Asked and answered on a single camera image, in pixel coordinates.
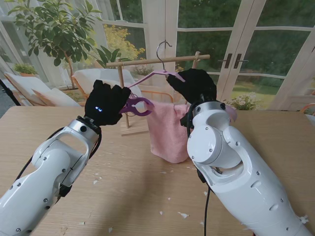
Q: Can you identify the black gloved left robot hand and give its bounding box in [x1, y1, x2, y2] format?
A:
[84, 79, 132, 126]

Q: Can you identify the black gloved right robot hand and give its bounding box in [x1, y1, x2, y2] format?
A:
[166, 68, 218, 104]

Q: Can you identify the purple plastic clothes peg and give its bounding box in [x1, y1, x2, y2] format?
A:
[119, 97, 156, 117]

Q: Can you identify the pink hanger with metal hook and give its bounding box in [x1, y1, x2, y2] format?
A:
[126, 41, 238, 123]

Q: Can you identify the pink square towel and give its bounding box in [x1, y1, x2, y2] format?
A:
[147, 102, 191, 164]

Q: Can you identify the wooden tabletop drying rack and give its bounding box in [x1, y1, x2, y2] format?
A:
[106, 51, 211, 137]

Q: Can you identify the printed garden room backdrop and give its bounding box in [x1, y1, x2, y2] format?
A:
[0, 0, 315, 117]

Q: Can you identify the black tripod stand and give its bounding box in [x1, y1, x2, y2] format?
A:
[0, 78, 21, 107]

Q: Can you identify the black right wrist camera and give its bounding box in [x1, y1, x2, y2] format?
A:
[180, 113, 191, 128]

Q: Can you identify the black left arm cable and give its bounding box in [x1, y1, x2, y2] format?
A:
[13, 126, 103, 197]

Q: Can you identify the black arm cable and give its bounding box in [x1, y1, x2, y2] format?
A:
[13, 126, 103, 197]
[186, 103, 212, 236]

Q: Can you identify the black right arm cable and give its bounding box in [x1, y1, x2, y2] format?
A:
[186, 103, 212, 236]

